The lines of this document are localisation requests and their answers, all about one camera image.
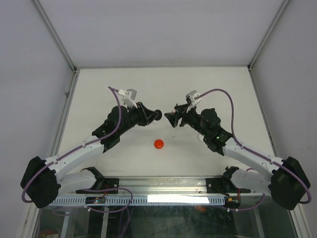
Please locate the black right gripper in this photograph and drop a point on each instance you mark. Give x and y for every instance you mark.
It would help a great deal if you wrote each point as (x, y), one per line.
(180, 112)

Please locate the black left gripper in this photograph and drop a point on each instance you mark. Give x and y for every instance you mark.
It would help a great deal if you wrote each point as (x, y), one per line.
(150, 115)

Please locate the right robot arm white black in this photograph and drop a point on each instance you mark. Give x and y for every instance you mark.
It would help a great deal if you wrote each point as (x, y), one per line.
(284, 180)

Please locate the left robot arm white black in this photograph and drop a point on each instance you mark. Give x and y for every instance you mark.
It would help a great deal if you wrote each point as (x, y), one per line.
(45, 179)

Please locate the red round charging case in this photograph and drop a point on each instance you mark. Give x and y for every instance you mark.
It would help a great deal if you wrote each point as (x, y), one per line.
(158, 143)

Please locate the white round charging case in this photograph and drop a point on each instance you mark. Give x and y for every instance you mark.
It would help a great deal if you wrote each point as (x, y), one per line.
(199, 137)

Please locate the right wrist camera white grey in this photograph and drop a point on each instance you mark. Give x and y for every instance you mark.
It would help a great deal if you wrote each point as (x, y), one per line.
(193, 98)

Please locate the wrist camera white grey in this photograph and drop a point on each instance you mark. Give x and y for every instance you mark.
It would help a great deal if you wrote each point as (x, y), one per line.
(128, 97)
(193, 98)

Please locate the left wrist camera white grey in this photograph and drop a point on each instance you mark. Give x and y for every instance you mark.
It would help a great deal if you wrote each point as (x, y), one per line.
(128, 97)

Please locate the aluminium mounting rail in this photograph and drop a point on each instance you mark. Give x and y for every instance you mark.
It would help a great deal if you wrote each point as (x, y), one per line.
(158, 184)

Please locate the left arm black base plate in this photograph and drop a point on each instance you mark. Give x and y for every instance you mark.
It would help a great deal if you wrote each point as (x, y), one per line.
(106, 183)

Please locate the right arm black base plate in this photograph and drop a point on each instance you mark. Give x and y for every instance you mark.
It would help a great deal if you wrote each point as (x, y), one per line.
(223, 186)

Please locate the aluminium frame post right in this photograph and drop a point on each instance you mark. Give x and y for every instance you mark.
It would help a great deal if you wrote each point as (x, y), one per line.
(278, 15)

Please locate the aluminium frame post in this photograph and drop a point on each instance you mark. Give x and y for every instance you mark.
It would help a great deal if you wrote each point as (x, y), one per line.
(53, 34)
(278, 15)

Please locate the white slotted cable duct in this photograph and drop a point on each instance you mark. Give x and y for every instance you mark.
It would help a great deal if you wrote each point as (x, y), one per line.
(148, 200)

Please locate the aluminium frame post left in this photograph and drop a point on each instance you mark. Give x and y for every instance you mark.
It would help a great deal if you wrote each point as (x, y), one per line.
(53, 34)

